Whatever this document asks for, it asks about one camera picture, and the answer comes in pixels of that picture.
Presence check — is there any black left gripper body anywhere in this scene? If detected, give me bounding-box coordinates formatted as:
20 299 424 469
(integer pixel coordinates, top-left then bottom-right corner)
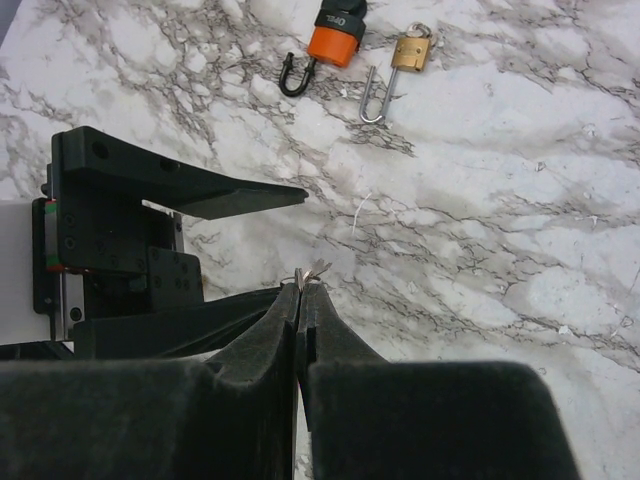
32 155 204 340

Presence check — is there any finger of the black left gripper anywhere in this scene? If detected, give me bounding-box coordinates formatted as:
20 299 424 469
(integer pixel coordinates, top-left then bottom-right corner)
52 126 308 220
73 287 280 360

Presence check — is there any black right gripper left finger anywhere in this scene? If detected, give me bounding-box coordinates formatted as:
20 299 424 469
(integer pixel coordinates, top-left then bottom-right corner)
1 284 300 479

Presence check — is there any small brass long-shackle padlock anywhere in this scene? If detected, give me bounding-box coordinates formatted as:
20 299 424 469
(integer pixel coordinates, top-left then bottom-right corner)
359 22 434 124

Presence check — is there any small silver key bunch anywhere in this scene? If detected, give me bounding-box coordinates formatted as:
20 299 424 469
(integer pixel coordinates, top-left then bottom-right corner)
280 259 332 292

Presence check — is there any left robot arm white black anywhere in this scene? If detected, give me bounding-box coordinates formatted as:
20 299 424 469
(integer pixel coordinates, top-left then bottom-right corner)
1 126 307 360

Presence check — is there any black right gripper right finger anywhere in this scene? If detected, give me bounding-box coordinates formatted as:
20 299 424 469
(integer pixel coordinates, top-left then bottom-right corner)
296 283 579 479

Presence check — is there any orange black padlock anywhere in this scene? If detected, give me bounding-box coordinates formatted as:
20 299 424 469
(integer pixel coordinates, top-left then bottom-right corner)
278 5 366 98

